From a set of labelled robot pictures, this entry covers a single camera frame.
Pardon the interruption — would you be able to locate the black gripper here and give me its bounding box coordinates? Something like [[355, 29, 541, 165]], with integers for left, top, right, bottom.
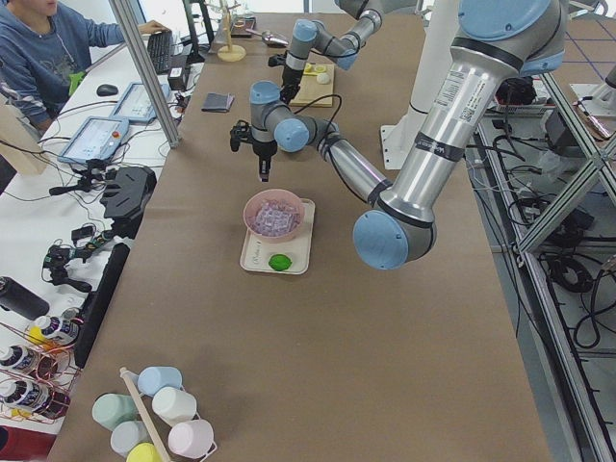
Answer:
[[280, 65, 302, 99], [250, 127, 277, 182]]

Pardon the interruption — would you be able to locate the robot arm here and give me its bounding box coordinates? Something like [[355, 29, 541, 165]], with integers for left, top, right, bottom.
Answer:
[[280, 1, 386, 103], [230, 1, 568, 270]]

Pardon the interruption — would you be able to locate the metal ice scoop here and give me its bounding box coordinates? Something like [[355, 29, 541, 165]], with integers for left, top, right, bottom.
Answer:
[[247, 29, 290, 48]]

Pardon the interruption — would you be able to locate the pink bowl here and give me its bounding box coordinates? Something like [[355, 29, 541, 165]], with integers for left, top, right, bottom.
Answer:
[[243, 189, 305, 243]]

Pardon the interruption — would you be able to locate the pile of clear ice cubes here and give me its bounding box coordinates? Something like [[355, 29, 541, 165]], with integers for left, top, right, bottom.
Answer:
[[249, 199, 300, 237]]

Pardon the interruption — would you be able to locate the bamboo cutting board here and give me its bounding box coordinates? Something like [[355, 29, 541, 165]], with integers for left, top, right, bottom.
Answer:
[[290, 63, 335, 107]]

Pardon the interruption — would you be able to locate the wooden mug tree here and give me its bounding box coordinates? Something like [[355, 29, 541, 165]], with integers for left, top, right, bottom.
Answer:
[[210, 0, 246, 63]]

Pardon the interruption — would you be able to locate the grey folded cloth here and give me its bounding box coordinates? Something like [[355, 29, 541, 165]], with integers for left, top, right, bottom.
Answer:
[[201, 92, 230, 113]]

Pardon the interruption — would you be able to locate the cream rectangular tray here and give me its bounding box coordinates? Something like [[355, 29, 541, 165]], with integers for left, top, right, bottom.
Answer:
[[240, 198, 316, 275]]

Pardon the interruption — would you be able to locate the green lime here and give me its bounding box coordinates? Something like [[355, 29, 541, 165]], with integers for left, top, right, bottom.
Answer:
[[268, 253, 293, 271]]

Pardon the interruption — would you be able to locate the black keyboard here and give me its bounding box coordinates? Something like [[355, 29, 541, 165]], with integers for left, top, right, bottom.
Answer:
[[146, 31, 173, 74]]

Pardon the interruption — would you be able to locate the far teach pendant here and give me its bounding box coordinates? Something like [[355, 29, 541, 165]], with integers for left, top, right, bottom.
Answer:
[[110, 82, 156, 125]]

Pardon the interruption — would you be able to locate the teach pendant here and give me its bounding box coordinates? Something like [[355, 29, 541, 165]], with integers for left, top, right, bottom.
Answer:
[[110, 82, 156, 125], [58, 116, 130, 165]]

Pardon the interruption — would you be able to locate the near teach pendant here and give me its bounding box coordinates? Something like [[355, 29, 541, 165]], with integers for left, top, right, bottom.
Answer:
[[58, 116, 130, 165]]

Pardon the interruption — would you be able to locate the black computer mouse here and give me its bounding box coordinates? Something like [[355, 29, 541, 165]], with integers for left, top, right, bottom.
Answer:
[[96, 84, 118, 97]]

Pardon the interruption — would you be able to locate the light blue cup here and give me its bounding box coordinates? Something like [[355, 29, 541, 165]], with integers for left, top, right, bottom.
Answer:
[[138, 366, 183, 397]]

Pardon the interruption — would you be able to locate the seated person in blue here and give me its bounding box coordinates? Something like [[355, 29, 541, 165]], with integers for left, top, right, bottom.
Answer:
[[0, 0, 172, 139]]

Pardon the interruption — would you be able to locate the white cup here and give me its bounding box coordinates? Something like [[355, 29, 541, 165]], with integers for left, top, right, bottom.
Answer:
[[152, 387, 197, 426]]

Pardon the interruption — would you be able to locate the pink cup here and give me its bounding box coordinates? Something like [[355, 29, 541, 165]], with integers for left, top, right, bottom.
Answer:
[[167, 420, 218, 459]]

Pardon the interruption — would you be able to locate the mint green cup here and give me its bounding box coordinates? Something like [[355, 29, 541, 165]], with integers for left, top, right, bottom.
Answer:
[[91, 394, 138, 431]]

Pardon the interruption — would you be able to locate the pale grey cup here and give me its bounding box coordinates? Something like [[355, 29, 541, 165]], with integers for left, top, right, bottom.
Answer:
[[110, 421, 150, 457]]

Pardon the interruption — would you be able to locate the yellow cup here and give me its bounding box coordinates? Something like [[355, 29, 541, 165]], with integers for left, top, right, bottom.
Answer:
[[126, 443, 162, 462]]

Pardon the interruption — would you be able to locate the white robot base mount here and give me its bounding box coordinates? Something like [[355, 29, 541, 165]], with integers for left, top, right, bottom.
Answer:
[[379, 0, 463, 171]]

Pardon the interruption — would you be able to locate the aluminium frame post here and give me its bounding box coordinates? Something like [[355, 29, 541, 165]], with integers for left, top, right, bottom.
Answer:
[[109, 0, 180, 148]]

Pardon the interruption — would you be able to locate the copper wire bottle rack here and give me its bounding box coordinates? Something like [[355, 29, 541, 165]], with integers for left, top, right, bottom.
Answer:
[[1, 315, 82, 424]]

